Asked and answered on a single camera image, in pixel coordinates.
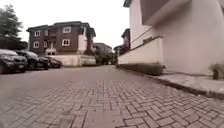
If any grey concrete pavement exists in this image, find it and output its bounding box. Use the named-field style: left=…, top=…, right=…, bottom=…
left=146, top=71, right=224, bottom=100

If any dark grey car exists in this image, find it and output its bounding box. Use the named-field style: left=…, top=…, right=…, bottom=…
left=0, top=49, right=29, bottom=75

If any potted plant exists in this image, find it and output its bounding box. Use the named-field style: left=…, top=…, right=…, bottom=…
left=208, top=63, right=224, bottom=81

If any dark red car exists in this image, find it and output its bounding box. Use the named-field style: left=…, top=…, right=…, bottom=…
left=44, top=55, right=64, bottom=69

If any reddish brick paved road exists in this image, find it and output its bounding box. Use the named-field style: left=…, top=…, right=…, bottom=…
left=0, top=64, right=224, bottom=128

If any pale low wall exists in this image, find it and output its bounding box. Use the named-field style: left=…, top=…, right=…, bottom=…
left=49, top=53, right=97, bottom=67

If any low dark hedge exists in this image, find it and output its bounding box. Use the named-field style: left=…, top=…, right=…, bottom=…
left=117, top=62, right=166, bottom=76

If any black car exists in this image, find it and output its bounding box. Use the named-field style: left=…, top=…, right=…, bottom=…
left=15, top=50, right=50, bottom=71

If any dark building behind white wall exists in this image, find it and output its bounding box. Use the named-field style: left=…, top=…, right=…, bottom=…
left=113, top=28, right=132, bottom=57

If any distant building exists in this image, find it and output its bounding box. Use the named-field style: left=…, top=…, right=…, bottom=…
left=92, top=42, right=115, bottom=65

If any tree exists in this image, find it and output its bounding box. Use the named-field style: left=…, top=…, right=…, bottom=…
left=0, top=3, right=29, bottom=52

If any brown brick building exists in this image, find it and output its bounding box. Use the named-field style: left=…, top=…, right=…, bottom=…
left=26, top=20, right=97, bottom=57

